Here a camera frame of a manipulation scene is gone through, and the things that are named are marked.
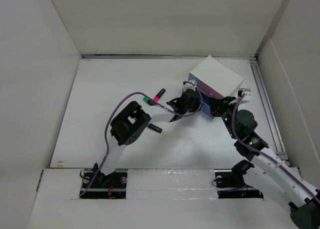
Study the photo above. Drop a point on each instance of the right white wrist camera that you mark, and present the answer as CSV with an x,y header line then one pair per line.
x,y
245,94

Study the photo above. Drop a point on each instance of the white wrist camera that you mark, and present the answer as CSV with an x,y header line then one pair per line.
x,y
245,94
189,84

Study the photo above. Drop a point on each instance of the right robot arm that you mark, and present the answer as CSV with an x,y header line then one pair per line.
x,y
263,170

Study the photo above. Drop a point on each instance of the dark blue drawer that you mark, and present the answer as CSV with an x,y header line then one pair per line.
x,y
205,107

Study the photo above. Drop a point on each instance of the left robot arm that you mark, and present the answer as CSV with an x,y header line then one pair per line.
x,y
129,124

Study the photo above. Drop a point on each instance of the small black object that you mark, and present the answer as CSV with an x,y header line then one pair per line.
x,y
154,128

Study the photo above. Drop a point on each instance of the white drawer cabinet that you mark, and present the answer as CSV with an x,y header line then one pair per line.
x,y
218,76

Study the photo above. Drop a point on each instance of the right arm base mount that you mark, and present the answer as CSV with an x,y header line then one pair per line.
x,y
230,183

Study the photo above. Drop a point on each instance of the light blue drawer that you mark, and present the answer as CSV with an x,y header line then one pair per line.
x,y
192,78

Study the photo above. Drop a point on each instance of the aluminium rail right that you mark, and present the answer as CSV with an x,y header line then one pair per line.
x,y
272,123

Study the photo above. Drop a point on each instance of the black pink highlighter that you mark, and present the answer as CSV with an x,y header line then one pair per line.
x,y
159,94

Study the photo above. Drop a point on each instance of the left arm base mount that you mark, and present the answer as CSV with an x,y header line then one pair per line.
x,y
110,187

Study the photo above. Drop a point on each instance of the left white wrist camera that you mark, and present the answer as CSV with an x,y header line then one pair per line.
x,y
189,84

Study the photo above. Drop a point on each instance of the green cap marker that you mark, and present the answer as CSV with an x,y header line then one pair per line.
x,y
149,101

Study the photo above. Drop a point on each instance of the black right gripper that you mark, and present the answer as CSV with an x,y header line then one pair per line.
x,y
217,105

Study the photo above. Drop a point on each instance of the pink drawer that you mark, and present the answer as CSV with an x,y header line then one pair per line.
x,y
209,92

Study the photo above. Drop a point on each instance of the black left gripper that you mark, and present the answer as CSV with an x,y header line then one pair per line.
x,y
197,106

